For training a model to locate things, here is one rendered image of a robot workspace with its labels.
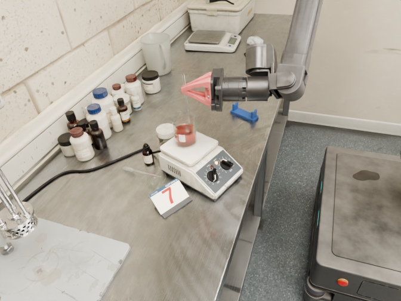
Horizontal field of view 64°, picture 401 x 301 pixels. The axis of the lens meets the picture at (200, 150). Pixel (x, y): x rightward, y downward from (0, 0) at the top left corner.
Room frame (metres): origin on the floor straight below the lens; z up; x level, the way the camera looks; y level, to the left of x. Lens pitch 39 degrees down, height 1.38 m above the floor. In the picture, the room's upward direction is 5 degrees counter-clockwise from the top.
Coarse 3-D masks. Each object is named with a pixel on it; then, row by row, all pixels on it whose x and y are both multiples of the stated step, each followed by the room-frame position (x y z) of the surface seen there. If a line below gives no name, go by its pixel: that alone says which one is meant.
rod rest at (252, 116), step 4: (236, 104) 0.97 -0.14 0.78; (232, 108) 0.97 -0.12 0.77; (236, 108) 0.97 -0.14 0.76; (232, 112) 0.96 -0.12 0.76; (236, 112) 0.95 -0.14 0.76; (240, 112) 0.95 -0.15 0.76; (244, 112) 0.95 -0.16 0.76; (248, 112) 0.95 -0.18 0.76; (252, 112) 0.91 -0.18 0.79; (256, 112) 0.92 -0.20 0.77; (240, 116) 0.93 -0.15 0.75; (244, 116) 0.92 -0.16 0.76; (248, 116) 0.92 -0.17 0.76; (252, 116) 0.91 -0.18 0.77; (256, 116) 0.92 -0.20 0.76; (248, 120) 0.91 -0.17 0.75; (252, 120) 0.90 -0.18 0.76
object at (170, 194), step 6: (168, 186) 0.59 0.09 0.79; (174, 186) 0.59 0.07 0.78; (180, 186) 0.60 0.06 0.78; (162, 192) 0.57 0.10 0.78; (168, 192) 0.58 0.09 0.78; (174, 192) 0.58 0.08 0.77; (180, 192) 0.58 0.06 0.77; (156, 198) 0.56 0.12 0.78; (162, 198) 0.56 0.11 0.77; (168, 198) 0.57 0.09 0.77; (174, 198) 0.57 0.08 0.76; (180, 198) 0.57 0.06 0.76; (156, 204) 0.55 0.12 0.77; (162, 204) 0.55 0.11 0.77; (168, 204) 0.55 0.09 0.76; (162, 210) 0.54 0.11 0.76
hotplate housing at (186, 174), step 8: (160, 152) 0.69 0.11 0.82; (216, 152) 0.67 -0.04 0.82; (160, 160) 0.68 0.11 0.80; (168, 160) 0.66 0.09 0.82; (176, 160) 0.65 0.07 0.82; (200, 160) 0.64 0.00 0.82; (208, 160) 0.65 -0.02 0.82; (168, 168) 0.66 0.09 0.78; (176, 168) 0.64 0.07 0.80; (184, 168) 0.62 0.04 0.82; (192, 168) 0.61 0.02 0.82; (176, 176) 0.64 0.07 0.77; (184, 176) 0.62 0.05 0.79; (192, 176) 0.60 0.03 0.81; (192, 184) 0.60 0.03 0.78; (200, 184) 0.58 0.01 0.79; (200, 192) 0.59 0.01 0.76; (208, 192) 0.57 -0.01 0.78; (216, 192) 0.56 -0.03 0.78
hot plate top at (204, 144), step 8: (200, 136) 0.73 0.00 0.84; (168, 144) 0.70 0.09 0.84; (200, 144) 0.69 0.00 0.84; (208, 144) 0.69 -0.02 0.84; (216, 144) 0.69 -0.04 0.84; (168, 152) 0.67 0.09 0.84; (176, 152) 0.66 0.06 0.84; (184, 152) 0.66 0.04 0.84; (192, 152) 0.66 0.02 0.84; (200, 152) 0.65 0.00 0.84; (208, 152) 0.66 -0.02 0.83; (184, 160) 0.63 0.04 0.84; (192, 160) 0.63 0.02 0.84
